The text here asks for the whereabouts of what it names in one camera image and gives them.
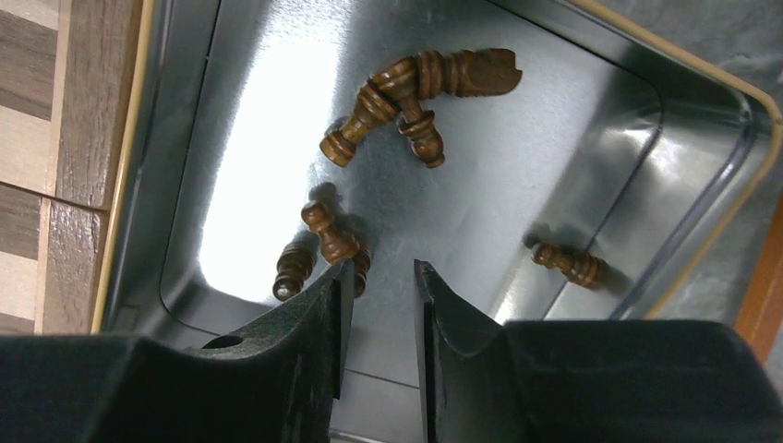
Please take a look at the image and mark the yellow metal tin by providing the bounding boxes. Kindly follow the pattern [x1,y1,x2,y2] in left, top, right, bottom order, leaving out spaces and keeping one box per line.
[100,1,781,442]

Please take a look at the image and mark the wooden chess board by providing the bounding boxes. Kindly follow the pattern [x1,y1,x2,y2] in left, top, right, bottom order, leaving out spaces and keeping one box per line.
[1,1,155,334]

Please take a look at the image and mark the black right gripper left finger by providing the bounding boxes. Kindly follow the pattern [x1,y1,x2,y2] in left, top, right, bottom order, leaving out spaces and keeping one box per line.
[1,261,355,442]

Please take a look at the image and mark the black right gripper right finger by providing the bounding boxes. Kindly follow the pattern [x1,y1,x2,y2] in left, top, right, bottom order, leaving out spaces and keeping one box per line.
[414,260,782,442]

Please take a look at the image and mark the dark chess pieces pile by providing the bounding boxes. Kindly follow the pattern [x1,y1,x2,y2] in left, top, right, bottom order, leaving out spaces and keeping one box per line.
[270,47,615,303]

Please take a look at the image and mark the orange wooden rack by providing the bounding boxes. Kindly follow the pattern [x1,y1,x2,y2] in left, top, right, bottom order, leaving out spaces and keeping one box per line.
[733,198,782,363]

